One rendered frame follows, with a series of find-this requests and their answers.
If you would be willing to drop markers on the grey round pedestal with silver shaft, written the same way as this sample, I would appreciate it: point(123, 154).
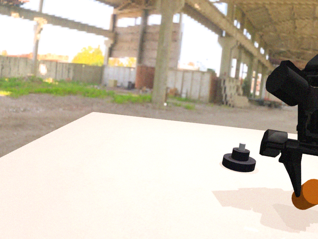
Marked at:
point(239, 160)

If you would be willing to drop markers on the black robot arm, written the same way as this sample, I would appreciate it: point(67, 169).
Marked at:
point(297, 87)

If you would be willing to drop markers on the orange knob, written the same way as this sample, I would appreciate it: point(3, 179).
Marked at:
point(308, 195)

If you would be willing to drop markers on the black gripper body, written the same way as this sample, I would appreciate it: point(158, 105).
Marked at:
point(274, 142)

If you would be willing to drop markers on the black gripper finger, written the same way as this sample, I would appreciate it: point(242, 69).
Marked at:
point(291, 158)

